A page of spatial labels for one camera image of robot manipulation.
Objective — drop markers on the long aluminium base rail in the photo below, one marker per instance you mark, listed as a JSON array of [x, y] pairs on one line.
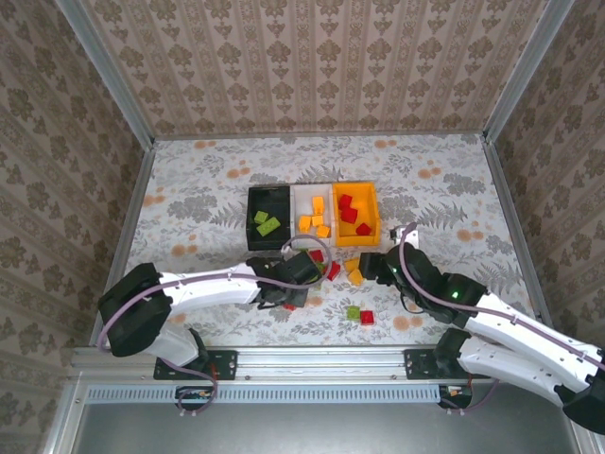
[[321, 364]]

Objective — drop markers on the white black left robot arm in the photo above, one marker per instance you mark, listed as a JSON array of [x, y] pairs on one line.
[[212, 288]]

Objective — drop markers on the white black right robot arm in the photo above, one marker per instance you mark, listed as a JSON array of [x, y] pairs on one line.
[[520, 340]]

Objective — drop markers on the black plastic container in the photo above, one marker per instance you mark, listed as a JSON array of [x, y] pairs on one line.
[[271, 198]]

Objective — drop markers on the yellow power connector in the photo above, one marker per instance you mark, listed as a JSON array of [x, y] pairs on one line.
[[203, 392], [456, 391]]

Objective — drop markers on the aluminium upright frame post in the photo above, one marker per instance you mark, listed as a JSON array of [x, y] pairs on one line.
[[525, 71], [106, 71]]

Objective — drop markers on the aluminium table side rail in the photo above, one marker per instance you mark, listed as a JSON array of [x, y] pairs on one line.
[[517, 236], [135, 203]]

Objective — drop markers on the grey metal sheet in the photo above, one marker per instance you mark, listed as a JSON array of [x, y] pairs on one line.
[[331, 430]]

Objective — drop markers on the orange lego brick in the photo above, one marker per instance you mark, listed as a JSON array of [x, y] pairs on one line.
[[352, 264], [305, 223], [318, 204], [323, 231], [317, 220], [356, 277]]

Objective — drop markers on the short aluminium frame rail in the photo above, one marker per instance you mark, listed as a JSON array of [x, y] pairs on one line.
[[580, 444]]

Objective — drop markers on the orange plastic container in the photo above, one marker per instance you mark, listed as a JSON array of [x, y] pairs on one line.
[[366, 198]]

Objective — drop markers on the floral table cover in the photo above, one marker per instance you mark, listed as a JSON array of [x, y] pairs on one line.
[[212, 165]]

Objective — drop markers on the white plastic container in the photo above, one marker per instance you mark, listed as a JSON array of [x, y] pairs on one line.
[[302, 198]]

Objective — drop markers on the long green lego brick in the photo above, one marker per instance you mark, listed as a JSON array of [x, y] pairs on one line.
[[268, 228]]

